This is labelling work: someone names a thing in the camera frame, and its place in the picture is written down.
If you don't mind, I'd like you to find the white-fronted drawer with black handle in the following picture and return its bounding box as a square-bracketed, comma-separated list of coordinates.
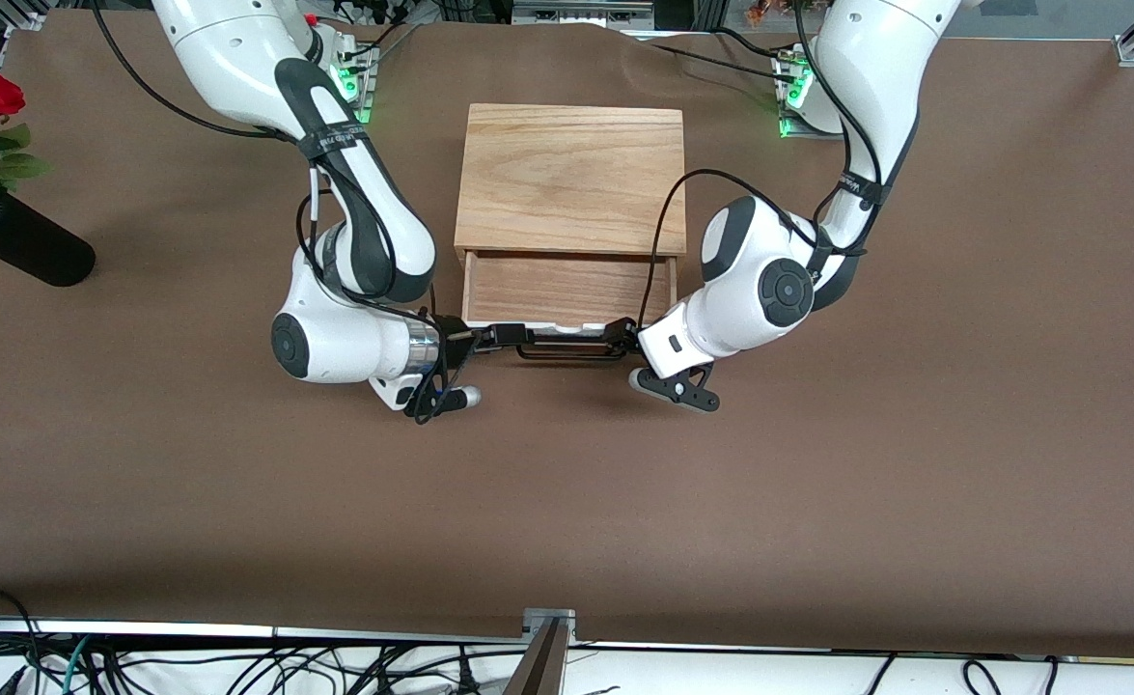
[460, 251, 680, 364]

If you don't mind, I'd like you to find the light wooden drawer cabinet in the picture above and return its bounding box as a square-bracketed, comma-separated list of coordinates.
[454, 103, 689, 273]

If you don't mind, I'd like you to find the brown table cover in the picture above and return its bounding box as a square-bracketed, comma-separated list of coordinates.
[0, 10, 1134, 659]

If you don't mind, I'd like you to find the grey power strip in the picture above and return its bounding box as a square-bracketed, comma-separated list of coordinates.
[512, 0, 656, 30]

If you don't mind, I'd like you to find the black cylindrical vase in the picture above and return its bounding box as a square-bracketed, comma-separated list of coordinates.
[0, 188, 97, 288]

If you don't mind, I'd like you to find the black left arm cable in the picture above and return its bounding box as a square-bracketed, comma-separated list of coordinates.
[636, 0, 881, 324]

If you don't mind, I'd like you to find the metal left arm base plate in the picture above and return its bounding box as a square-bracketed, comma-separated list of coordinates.
[772, 42, 844, 140]

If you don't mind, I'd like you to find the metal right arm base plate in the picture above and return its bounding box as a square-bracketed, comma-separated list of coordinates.
[327, 27, 377, 123]

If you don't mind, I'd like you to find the black cable across table cover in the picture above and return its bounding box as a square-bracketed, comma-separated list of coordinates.
[649, 27, 786, 84]

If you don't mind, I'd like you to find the aluminium profile bracket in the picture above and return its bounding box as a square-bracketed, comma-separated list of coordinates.
[504, 607, 577, 695]

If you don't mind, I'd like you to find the silver table edge rail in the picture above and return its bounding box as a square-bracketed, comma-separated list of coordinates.
[0, 618, 529, 644]

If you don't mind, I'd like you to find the teal cable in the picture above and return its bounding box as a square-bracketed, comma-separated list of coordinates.
[57, 635, 97, 695]

